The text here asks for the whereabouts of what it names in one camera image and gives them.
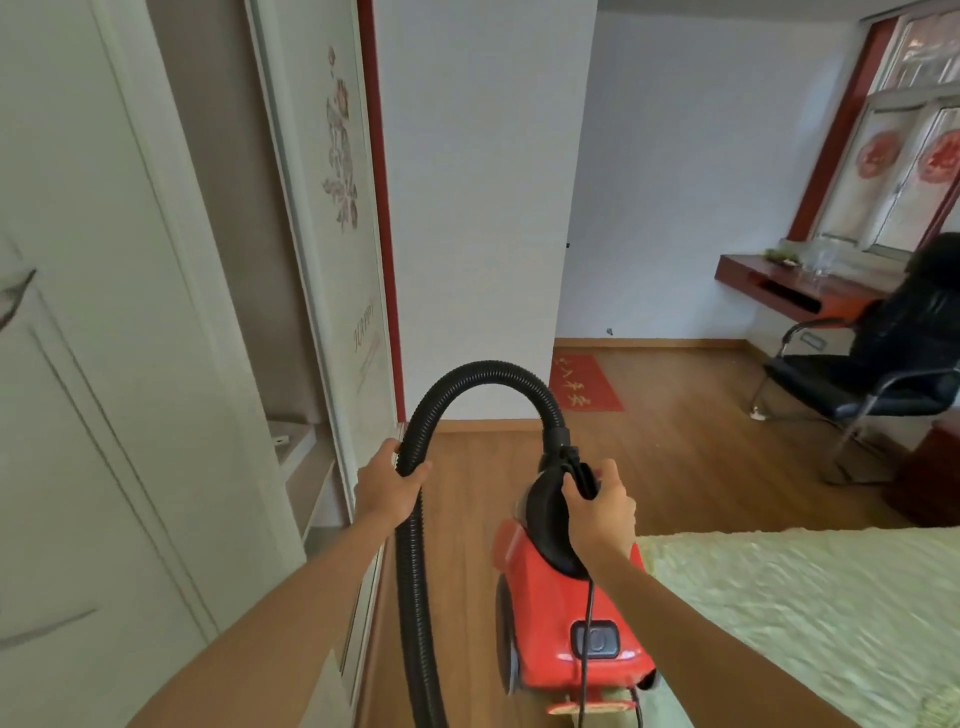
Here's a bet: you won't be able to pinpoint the person's left hand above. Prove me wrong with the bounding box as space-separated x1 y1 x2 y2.
352 438 435 531

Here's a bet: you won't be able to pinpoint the person's right forearm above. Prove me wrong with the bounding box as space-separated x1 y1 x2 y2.
590 548 864 728

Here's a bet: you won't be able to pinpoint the clear glass desk items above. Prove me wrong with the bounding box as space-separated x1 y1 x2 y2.
806 236 841 280

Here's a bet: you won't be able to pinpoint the dark wooden nightstand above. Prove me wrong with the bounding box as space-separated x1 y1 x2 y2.
883 413 960 530

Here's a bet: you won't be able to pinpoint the person's left forearm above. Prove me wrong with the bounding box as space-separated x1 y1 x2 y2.
127 515 393 728

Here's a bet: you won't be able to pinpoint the black office chair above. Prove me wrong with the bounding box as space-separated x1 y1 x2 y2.
749 232 960 485

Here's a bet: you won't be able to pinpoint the white sliding door panel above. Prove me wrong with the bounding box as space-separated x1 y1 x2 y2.
245 0 400 706

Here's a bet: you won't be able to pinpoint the white window with red decals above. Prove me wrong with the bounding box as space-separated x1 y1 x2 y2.
813 3 960 260

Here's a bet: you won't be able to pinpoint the black corrugated vacuum hose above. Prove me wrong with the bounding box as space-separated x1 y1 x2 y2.
395 361 577 728

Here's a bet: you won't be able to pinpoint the black power cord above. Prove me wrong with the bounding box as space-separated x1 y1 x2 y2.
558 446 646 728

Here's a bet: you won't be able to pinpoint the person's right hand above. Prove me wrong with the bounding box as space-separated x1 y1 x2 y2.
562 458 639 576

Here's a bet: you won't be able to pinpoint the red floor mat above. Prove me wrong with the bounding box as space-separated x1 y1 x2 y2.
547 354 626 414

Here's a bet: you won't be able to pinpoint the red vacuum cleaner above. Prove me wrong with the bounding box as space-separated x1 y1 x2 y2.
491 446 663 718

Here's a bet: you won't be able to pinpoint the brown wooden desk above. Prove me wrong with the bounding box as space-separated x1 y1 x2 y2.
713 253 905 322

